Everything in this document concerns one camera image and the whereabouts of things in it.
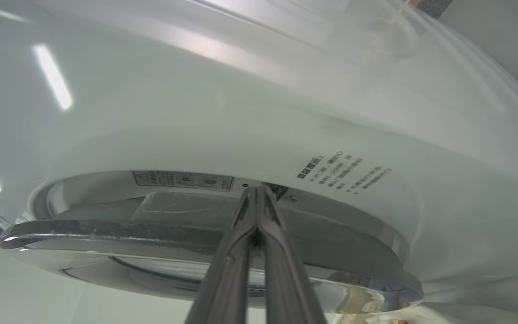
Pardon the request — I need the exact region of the black printed text label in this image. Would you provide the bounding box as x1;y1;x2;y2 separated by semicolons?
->
296;151;392;195

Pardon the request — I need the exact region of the grey warning sticker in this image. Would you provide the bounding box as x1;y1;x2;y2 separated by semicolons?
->
133;170;233;193

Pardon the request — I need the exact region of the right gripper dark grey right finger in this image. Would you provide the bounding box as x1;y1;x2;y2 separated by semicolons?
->
258;185;327;324

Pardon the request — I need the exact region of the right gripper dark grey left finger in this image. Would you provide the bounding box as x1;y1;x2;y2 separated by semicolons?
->
185;186;259;324

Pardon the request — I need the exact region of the white front-load washing machine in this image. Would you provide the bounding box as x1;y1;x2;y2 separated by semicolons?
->
0;0;518;324

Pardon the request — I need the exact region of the black door with glass bowl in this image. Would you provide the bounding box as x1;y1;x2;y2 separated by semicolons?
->
0;189;424;314

